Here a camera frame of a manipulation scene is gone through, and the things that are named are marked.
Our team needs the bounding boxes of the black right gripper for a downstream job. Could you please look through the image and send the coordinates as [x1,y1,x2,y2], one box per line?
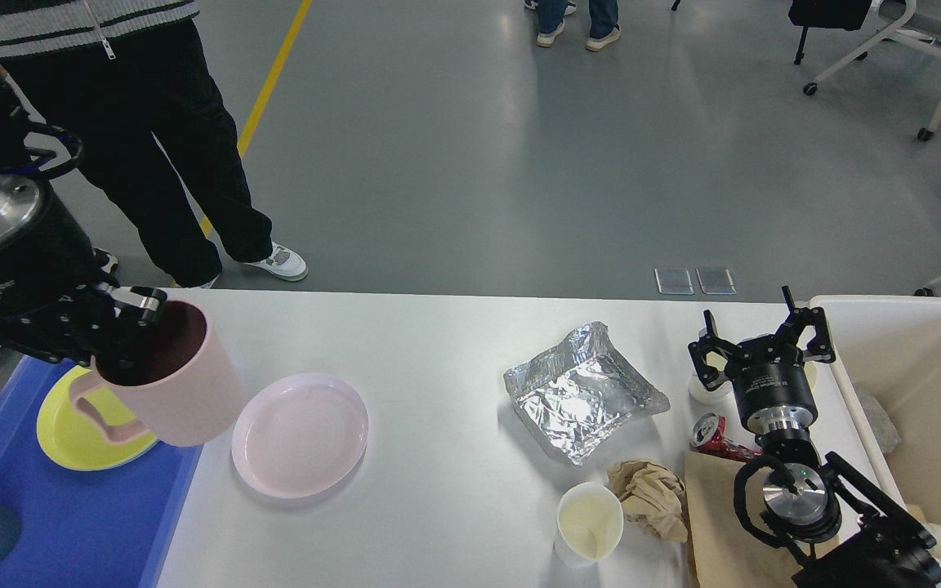
[688,284,836,433]

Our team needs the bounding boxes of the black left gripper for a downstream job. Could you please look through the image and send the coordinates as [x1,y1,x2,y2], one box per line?
[0,174,167,373]

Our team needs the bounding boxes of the pink mug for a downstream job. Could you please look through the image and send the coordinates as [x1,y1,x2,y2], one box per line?
[69,299,248,447]

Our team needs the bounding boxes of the pink plate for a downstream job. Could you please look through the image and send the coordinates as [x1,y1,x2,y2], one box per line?
[231,373,370,500]

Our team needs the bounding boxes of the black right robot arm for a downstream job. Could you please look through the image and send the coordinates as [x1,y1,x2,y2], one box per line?
[688,287,941,587]

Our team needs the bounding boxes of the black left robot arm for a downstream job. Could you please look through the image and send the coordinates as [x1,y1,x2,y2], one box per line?
[0,74,167,371]

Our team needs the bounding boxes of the small white cup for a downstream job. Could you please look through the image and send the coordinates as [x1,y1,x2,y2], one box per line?
[688,327,733,404]

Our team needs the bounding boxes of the floor socket plate right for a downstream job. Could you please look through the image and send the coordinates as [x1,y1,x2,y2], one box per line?
[695,267,737,296]

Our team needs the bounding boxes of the floor socket plate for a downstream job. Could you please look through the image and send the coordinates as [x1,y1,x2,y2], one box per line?
[695,267,737,296]
[654,267,695,296]

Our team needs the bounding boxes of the crushed red soda can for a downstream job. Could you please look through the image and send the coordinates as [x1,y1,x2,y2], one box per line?
[689,412,761,464]

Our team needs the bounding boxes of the floor socket plate left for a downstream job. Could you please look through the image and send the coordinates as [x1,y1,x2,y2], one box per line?
[654,267,695,296]

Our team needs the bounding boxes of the yellow plate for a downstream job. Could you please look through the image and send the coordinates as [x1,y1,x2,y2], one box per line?
[36,366,159,471]

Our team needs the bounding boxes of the grey trash in bin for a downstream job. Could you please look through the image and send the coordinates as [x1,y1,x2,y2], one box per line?
[854,385,903,455]

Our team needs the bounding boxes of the cream plastic bin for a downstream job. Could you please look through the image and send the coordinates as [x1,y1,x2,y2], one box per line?
[810,295,941,566]

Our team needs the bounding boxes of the crumpled brown paper ball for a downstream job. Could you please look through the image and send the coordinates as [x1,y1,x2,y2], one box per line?
[606,459,689,543]

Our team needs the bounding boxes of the crumpled aluminium foil tray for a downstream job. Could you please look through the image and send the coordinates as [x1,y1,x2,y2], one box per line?
[502,321,670,466]

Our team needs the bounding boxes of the blue plastic tray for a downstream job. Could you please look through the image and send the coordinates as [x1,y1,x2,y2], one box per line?
[0,358,201,587]

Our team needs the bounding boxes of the brown paper bag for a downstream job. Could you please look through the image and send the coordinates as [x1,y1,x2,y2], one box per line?
[683,452,801,587]

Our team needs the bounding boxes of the white paper cup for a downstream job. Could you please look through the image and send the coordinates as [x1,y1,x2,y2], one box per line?
[553,483,624,569]

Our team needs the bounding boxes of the person in striped sweater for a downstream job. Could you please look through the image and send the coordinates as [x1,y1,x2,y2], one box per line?
[0,1,309,289]

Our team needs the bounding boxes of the white roll in bin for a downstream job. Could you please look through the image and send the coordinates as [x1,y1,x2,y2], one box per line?
[905,505,941,559]

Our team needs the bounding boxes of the person in blue jeans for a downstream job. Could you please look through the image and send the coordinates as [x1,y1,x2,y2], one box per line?
[524,0,622,52]

